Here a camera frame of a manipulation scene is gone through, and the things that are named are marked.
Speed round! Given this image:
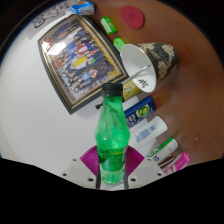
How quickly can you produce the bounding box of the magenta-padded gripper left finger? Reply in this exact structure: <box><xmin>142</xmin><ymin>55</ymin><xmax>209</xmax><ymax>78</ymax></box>
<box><xmin>60</xmin><ymin>145</ymin><xmax>100</xmax><ymax>189</ymax></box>

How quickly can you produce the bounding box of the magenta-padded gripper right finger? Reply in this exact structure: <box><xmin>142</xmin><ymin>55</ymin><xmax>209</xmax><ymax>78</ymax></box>
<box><xmin>123</xmin><ymin>145</ymin><xmax>165</xmax><ymax>189</ymax></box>

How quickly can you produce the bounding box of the blue tissue pack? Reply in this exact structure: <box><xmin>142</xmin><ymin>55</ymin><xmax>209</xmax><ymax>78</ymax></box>
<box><xmin>70</xmin><ymin>0</ymin><xmax>95</xmax><ymax>16</ymax></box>

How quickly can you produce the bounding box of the flat round red coaster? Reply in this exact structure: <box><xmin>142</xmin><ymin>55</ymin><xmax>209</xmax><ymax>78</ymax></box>
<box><xmin>119</xmin><ymin>4</ymin><xmax>146</xmax><ymax>30</ymax></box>

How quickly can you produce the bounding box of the patterned dark paper cup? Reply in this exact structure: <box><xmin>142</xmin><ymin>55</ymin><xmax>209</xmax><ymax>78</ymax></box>
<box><xmin>119</xmin><ymin>41</ymin><xmax>180</xmax><ymax>94</ymax></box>

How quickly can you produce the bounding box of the white stirring stick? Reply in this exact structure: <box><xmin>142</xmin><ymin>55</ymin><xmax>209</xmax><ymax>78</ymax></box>
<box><xmin>130</xmin><ymin>65</ymin><xmax>152</xmax><ymax>80</ymax></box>

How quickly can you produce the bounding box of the white gift sign card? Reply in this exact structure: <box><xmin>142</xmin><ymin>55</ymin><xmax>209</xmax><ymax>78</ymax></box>
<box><xmin>31</xmin><ymin>1</ymin><xmax>76</xmax><ymax>31</ymax></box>

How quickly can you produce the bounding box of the green plastic drink bottle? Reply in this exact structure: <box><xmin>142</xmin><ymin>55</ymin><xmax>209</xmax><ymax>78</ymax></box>
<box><xmin>94</xmin><ymin>83</ymin><xmax>130</xmax><ymax>186</ymax></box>

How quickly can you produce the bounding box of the framed group picture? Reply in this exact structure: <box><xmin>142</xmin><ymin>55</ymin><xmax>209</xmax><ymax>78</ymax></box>
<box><xmin>37</xmin><ymin>13</ymin><xmax>129</xmax><ymax>116</ymax></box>

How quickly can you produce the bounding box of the white bottle with blue cap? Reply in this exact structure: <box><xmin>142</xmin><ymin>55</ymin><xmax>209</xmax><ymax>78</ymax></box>
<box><xmin>128</xmin><ymin>115</ymin><xmax>169</xmax><ymax>150</ymax></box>

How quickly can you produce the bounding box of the white tall box green edge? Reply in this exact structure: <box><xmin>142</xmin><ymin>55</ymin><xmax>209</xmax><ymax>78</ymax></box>
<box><xmin>146</xmin><ymin>136</ymin><xmax>179</xmax><ymax>164</ymax></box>

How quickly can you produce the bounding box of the blue pump bottle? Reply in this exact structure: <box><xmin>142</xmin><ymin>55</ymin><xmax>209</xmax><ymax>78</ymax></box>
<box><xmin>123</xmin><ymin>95</ymin><xmax>157</xmax><ymax>130</ymax></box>

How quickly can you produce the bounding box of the small green packet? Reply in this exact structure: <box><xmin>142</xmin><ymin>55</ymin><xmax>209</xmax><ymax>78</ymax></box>
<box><xmin>113</xmin><ymin>37</ymin><xmax>127</xmax><ymax>53</ymax></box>
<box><xmin>100</xmin><ymin>16</ymin><xmax>118</xmax><ymax>35</ymax></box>

